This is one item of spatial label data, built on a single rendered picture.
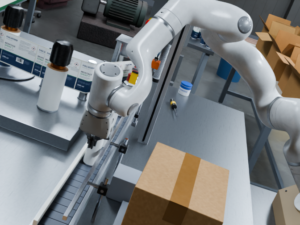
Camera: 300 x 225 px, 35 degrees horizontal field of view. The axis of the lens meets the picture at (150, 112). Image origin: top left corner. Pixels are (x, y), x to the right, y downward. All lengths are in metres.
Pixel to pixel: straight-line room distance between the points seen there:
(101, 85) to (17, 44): 0.93
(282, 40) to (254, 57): 2.93
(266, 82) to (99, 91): 0.58
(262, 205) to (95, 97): 0.93
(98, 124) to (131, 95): 0.19
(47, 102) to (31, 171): 0.39
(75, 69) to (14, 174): 0.68
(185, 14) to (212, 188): 0.53
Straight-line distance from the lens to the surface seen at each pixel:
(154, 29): 1.44
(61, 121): 1.96
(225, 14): 1.49
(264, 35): 4.82
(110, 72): 1.36
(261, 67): 1.61
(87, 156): 1.69
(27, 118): 1.91
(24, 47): 2.22
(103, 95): 1.38
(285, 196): 1.99
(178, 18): 1.47
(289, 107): 1.65
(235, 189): 2.04
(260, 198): 2.07
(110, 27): 6.25
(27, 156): 1.77
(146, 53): 1.41
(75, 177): 1.62
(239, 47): 1.62
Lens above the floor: 1.75
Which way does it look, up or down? 22 degrees down
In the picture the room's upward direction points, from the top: 20 degrees clockwise
